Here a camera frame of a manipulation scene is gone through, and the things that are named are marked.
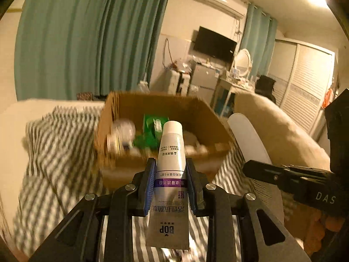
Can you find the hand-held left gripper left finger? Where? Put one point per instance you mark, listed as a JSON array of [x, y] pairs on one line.
[[149, 185]]

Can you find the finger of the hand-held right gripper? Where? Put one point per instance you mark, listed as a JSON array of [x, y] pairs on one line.
[[272, 173]]

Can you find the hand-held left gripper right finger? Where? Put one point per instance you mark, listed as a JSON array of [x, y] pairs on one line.
[[194, 188]]

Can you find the white purple toothpaste tube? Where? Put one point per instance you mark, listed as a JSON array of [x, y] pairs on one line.
[[169, 169]]

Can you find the brown cardboard box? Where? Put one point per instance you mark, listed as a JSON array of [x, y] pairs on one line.
[[114, 169]]

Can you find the green mesh bundle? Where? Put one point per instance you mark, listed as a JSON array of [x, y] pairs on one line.
[[151, 131]]

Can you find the beige cushion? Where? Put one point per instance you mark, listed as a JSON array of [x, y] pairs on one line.
[[286, 125]]

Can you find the orange patterned cloth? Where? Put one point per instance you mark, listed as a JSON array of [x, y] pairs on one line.
[[313, 232]]

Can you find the white louvred wardrobe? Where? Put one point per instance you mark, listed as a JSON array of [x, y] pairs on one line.
[[305, 87]]

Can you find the white dressing table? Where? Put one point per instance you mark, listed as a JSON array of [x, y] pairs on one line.
[[229, 92]]

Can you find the white suitcase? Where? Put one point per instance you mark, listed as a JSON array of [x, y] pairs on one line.
[[177, 82]]

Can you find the grey white checked blanket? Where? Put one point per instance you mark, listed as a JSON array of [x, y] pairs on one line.
[[41, 196]]

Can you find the small grey fridge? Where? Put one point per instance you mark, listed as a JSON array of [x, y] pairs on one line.
[[204, 77]]

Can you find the white oval mirror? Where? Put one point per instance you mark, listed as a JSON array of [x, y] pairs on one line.
[[242, 62]]

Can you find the narrow green curtain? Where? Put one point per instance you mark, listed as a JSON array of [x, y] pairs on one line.
[[257, 41]]

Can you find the wide green curtain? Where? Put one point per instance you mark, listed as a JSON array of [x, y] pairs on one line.
[[81, 32]]

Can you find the white air conditioner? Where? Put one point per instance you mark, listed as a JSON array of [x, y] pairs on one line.
[[218, 0]]

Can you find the black wall television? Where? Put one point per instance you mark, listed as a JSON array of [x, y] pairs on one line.
[[214, 45]]

